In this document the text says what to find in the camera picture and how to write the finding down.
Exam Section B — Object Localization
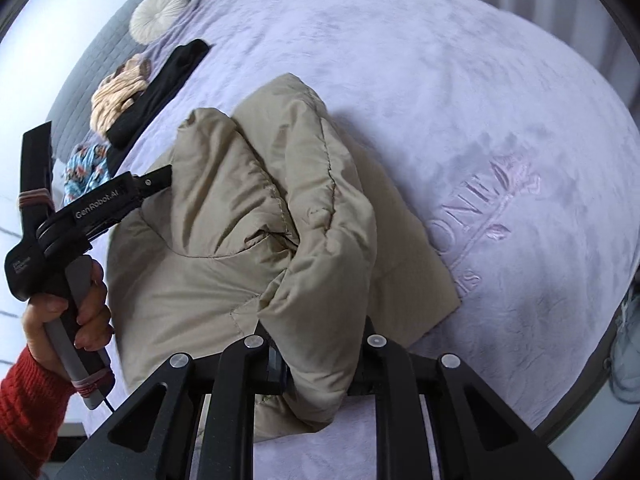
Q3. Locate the beige puffer jacket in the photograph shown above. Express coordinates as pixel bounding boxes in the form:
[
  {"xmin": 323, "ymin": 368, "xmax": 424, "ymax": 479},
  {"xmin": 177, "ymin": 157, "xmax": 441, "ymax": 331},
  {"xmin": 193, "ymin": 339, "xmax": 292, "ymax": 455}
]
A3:
[{"xmin": 106, "ymin": 74, "xmax": 460, "ymax": 440}]

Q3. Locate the red sweater left forearm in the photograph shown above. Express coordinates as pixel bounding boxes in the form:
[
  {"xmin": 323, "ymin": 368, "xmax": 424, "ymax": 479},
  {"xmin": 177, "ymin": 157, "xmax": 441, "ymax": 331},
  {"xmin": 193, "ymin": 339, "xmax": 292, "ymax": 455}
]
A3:
[{"xmin": 0, "ymin": 349, "xmax": 75, "ymax": 479}]

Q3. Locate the person's left hand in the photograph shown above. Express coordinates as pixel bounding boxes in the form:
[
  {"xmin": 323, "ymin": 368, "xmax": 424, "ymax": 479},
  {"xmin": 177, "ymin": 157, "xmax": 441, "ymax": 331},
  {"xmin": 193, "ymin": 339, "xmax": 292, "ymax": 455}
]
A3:
[{"xmin": 23, "ymin": 256, "xmax": 113, "ymax": 391}]

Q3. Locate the blue monkey print pajamas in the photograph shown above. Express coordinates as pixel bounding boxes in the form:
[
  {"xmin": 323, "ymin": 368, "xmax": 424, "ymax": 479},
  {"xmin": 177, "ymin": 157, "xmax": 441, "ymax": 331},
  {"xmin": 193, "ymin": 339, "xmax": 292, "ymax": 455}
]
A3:
[{"xmin": 63, "ymin": 143, "xmax": 111, "ymax": 206}]

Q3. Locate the cream striped fleece garment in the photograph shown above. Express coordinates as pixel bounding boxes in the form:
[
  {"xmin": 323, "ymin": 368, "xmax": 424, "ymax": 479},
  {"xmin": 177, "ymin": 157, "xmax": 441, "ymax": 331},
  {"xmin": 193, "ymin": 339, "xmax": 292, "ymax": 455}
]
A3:
[{"xmin": 89, "ymin": 53, "xmax": 152, "ymax": 139}]

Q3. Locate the black folded garment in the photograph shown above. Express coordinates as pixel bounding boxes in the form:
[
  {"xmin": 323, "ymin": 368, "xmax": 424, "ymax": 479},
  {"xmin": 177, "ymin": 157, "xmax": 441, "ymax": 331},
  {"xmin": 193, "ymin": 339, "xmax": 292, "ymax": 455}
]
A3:
[{"xmin": 106, "ymin": 39, "xmax": 210, "ymax": 152}]

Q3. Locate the grey quilted headboard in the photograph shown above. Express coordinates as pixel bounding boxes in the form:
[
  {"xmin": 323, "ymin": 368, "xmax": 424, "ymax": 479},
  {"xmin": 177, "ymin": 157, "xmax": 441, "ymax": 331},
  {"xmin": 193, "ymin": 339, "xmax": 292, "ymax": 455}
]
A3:
[{"xmin": 47, "ymin": 0, "xmax": 143, "ymax": 162}]

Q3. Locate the white round pleated cushion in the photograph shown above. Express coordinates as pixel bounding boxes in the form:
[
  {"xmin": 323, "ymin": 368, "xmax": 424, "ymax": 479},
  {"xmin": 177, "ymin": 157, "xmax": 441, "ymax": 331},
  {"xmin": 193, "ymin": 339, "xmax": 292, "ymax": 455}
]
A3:
[{"xmin": 129, "ymin": 0, "xmax": 190, "ymax": 46}]

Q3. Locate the lavender plush bed blanket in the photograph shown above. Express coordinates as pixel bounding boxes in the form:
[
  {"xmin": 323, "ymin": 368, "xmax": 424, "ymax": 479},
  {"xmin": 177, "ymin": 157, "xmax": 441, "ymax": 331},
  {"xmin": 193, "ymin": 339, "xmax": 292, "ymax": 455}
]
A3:
[{"xmin": 74, "ymin": 0, "xmax": 640, "ymax": 480}]

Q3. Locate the grey window curtain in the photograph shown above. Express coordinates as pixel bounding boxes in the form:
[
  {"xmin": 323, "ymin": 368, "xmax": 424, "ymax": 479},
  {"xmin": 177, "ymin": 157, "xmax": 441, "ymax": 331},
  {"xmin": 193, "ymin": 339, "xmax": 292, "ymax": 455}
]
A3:
[{"xmin": 482, "ymin": 0, "xmax": 639, "ymax": 120}]

